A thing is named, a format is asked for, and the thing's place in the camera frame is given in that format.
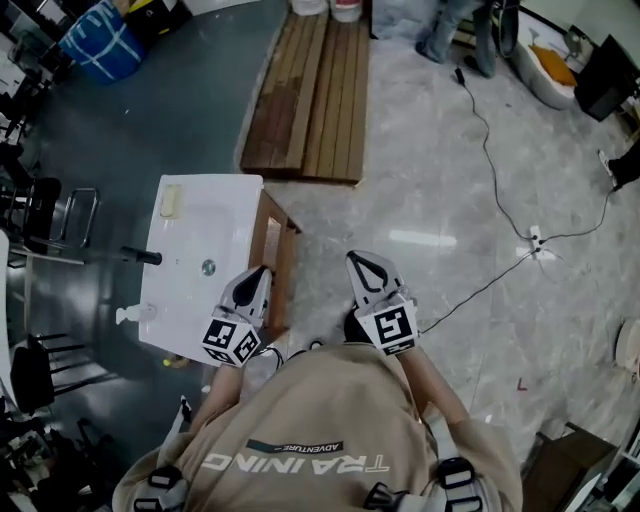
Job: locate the dark wooden cabinet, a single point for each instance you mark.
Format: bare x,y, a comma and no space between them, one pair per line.
565,470

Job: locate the round white robot vacuum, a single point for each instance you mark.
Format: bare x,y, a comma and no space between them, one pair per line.
629,345

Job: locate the orange cushion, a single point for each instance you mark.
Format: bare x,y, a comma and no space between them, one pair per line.
552,65

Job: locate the white bucket with red label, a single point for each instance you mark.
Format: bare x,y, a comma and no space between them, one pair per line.
351,9

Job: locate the black box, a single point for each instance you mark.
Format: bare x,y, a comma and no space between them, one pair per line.
607,80

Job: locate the white bathtub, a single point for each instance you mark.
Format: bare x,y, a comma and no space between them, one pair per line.
542,85

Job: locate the metal sink drain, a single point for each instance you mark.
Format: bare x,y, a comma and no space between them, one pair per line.
208,267

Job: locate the wooden slatted platform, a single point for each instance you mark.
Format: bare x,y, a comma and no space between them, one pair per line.
315,100

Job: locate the metal frame chair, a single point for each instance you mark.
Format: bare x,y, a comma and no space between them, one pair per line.
75,220

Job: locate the white ceramic sink basin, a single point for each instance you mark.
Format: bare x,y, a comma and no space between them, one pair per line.
200,225

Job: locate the person's beige shirt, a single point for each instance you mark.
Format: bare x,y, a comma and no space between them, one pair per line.
310,415

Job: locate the wooden sink cabinet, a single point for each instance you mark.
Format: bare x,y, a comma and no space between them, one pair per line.
280,235

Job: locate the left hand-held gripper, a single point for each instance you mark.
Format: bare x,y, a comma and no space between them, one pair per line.
231,336

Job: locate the pale yellow bar of soap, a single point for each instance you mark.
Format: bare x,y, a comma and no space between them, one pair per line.
170,200

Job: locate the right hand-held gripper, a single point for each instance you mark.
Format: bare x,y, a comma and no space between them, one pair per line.
390,325

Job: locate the blue woven bag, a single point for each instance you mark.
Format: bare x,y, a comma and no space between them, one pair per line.
102,42

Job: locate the black and yellow case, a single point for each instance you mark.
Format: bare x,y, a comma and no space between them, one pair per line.
157,15

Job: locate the white power strip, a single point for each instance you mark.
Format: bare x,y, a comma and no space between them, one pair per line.
536,241

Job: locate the person's right forearm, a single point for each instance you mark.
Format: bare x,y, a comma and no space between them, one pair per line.
425,385

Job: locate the clear pump dispenser bottle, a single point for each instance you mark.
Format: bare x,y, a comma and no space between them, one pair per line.
137,314

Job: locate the black faucet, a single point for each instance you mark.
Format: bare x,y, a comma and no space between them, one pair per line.
142,255

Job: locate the black slatted chair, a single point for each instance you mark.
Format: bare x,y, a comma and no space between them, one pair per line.
35,372

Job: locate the person's left forearm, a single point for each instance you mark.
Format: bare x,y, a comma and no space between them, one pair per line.
225,390

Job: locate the person's black shoe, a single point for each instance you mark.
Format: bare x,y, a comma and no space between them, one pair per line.
356,329

